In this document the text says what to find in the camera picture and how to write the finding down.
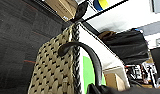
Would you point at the green soft item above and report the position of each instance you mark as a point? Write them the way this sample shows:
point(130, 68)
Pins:
point(86, 71)

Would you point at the yellow toy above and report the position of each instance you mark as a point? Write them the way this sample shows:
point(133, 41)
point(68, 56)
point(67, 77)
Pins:
point(106, 3)

